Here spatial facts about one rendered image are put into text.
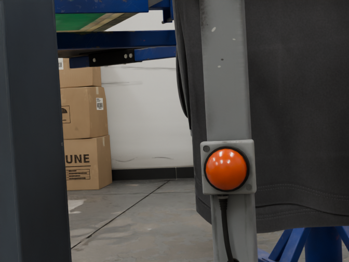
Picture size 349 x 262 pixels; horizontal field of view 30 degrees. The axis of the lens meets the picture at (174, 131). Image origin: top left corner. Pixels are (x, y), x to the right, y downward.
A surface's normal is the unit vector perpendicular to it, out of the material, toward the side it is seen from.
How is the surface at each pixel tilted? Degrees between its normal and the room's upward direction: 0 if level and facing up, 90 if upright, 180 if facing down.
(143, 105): 90
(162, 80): 90
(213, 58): 90
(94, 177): 90
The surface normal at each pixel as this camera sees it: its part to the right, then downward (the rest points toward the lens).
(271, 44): -0.32, -0.04
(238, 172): 0.60, 0.17
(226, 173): -0.01, 0.22
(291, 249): -0.49, -0.68
